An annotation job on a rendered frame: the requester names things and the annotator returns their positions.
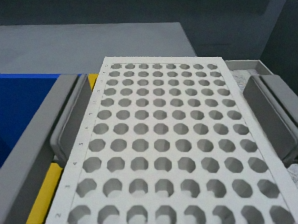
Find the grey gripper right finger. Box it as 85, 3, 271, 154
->
242, 75, 298, 169

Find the blue bin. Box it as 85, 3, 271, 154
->
0, 74, 60, 169

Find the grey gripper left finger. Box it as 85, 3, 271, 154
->
0, 74, 92, 224

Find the yellow bin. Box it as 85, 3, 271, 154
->
26, 74, 99, 224

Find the white well plate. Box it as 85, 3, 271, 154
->
45, 57, 298, 224

